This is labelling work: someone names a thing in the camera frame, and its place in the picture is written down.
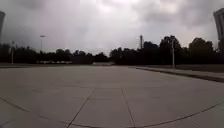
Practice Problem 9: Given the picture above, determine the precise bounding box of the row of pale vehicles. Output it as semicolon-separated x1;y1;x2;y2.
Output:
35;60;73;65

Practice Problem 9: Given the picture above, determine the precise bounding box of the tall street lamp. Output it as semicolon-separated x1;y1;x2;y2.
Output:
39;34;47;53

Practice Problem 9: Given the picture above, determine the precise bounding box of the dark raised kerb strip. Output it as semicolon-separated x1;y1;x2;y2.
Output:
131;65;224;84

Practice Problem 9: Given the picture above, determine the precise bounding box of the pale pole with lamp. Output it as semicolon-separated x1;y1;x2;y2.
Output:
170;37;176;68

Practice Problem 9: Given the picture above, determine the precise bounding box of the lattice mast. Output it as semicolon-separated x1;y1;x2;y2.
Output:
139;34;144;50

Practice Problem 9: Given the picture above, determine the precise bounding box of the row of dark trees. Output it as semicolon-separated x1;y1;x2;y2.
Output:
0;35;224;66

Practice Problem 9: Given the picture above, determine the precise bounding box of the tall pale building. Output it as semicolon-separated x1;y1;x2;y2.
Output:
213;7;224;51

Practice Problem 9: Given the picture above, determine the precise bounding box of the low pale building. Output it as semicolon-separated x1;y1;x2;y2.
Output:
92;61;115;66

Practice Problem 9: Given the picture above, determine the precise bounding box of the grey stone slab plaza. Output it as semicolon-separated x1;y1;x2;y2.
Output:
0;64;224;128

